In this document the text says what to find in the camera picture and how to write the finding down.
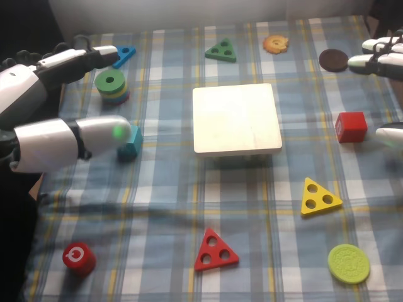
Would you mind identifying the brown round toy cookie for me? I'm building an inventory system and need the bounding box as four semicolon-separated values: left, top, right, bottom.
319;48;349;73

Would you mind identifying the red triangle block with holes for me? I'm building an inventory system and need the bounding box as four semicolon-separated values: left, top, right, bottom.
194;227;240;272

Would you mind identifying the red cube block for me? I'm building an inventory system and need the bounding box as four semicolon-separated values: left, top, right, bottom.
334;111;368;144

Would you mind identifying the small white square table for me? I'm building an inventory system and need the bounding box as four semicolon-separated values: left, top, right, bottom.
191;82;283;167

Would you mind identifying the green round toy cookie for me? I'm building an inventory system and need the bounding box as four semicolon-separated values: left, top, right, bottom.
327;243;371;285

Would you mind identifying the yellow triangle block with holes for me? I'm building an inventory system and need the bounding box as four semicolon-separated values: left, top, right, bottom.
300;177;343;218

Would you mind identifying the blue plaid tablecloth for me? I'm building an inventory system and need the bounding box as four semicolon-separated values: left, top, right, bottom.
23;15;403;302

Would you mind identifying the red cylinder block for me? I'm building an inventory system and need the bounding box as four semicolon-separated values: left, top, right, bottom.
62;241;97;277

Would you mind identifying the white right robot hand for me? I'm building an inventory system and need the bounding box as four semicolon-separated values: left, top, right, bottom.
348;30;403;150

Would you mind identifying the blue cube block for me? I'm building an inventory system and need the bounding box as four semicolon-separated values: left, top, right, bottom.
116;125;144;163

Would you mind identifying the green stacking ring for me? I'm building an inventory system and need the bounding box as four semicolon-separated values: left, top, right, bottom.
94;69;126;95

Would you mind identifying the yellow stacking ring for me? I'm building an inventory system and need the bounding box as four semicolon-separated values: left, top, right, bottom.
99;84;128;98

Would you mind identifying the blue triangle block with holes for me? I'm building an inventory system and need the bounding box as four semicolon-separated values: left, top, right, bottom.
111;46;137;69

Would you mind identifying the tan flower-shaped toy cookie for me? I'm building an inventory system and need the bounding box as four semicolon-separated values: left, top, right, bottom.
263;34;290;55

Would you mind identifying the green triangle block with holes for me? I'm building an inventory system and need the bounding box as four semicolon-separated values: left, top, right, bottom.
204;37;237;63

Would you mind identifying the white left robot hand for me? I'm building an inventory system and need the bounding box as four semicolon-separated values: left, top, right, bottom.
0;33;132;174

